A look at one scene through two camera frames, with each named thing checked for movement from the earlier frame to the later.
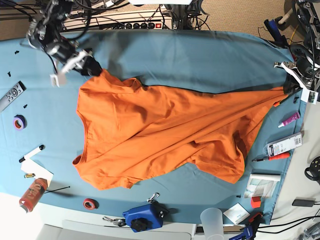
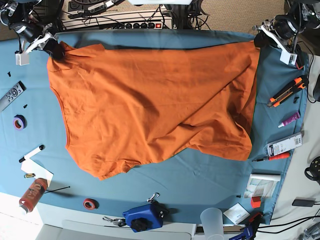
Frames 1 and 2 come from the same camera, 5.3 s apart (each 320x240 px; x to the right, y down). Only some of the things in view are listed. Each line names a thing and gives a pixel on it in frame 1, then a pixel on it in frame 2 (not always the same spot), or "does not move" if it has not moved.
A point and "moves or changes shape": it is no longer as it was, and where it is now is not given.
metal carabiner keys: [119, 222] does not move
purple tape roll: [19, 122] does not move
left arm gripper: [307, 83] to [280, 32]
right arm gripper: [84, 62] to [38, 39]
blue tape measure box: [149, 216] does not move
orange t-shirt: [131, 132] moves or changes shape
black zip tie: [68, 187] does not move
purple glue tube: [297, 116] does not move
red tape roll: [90, 204] does not move
